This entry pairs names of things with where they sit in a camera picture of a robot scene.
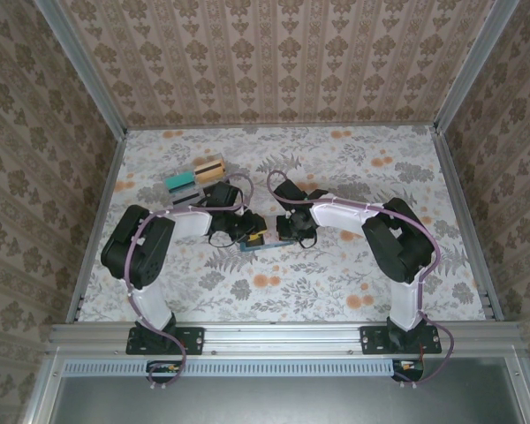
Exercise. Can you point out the teal card stack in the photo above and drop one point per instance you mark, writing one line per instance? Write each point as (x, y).
(180, 182)

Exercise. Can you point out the aluminium corner post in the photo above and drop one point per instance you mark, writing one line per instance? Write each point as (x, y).
(474, 66)
(85, 70)

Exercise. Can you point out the floral table covering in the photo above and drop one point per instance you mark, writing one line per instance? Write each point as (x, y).
(291, 287)

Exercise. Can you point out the aluminium side rail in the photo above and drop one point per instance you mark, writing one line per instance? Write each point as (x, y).
(98, 221)
(459, 199)

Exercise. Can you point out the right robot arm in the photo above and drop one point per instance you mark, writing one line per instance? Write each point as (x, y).
(402, 247)

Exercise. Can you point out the blue card holder wallet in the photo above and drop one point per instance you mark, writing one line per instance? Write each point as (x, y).
(271, 245)

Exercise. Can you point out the clear acrylic card organizer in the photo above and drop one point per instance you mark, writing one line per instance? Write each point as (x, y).
(176, 170)

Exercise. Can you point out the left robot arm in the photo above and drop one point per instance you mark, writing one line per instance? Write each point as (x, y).
(132, 252)

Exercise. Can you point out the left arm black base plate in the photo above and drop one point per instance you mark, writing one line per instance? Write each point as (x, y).
(192, 340)

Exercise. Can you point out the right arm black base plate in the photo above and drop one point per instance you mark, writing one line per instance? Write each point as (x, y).
(373, 340)

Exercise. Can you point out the orange card with black stripe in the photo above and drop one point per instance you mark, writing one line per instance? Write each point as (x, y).
(211, 172)

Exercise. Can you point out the aluminium front rail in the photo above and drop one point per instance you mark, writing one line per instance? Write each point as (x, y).
(282, 338)

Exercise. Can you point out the grey metal panel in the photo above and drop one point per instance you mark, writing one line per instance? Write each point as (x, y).
(269, 402)

